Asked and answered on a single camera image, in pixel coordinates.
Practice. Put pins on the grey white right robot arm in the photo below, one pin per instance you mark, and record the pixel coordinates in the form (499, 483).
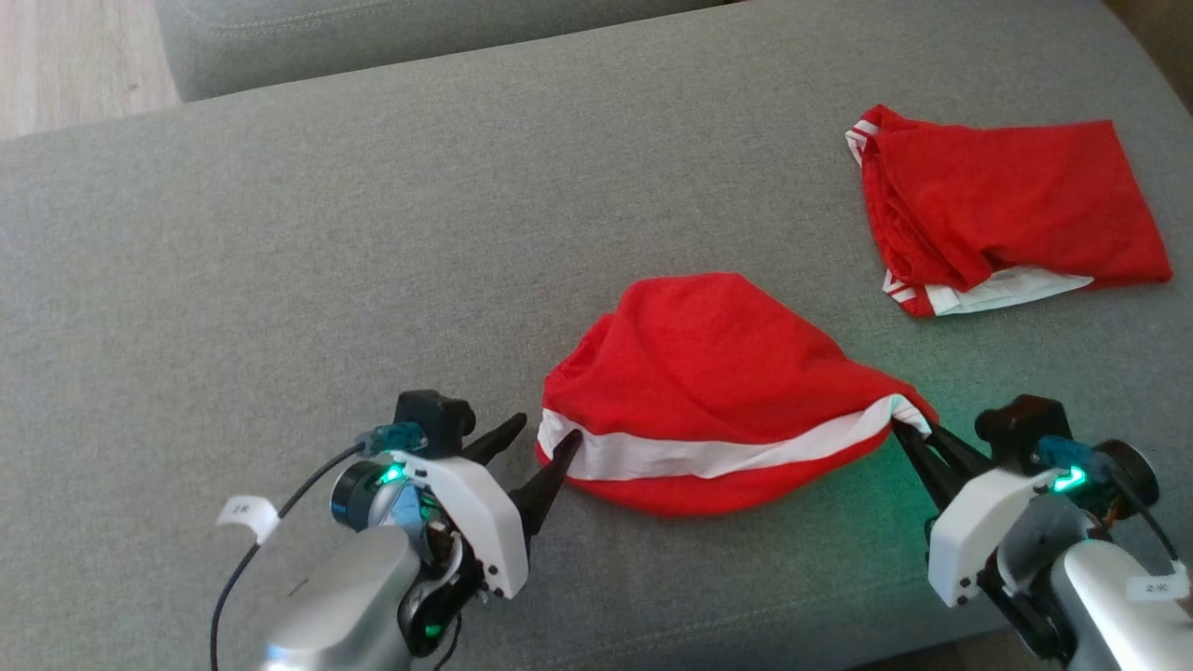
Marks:
(1109, 606)

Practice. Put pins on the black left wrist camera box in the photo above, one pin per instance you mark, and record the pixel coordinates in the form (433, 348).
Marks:
(433, 419)

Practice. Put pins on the red mesh shorts white trim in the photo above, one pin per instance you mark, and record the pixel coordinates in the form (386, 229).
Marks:
(708, 373)

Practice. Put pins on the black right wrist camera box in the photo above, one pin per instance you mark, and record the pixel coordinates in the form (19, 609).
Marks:
(1021, 424)

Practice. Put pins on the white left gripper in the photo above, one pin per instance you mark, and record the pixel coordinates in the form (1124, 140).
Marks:
(475, 522)

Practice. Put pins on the grey sofa back cushion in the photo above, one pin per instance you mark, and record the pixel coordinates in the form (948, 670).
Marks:
(373, 37)

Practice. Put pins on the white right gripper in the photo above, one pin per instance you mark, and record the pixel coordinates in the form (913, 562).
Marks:
(974, 531)

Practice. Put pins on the large grey sofa seat cushion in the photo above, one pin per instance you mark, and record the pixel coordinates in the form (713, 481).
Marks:
(373, 280)

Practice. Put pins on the red Bulls jersey white sleeves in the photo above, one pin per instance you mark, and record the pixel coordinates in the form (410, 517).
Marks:
(1025, 196)

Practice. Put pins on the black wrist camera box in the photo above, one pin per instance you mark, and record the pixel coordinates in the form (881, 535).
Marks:
(1021, 424)
(433, 419)

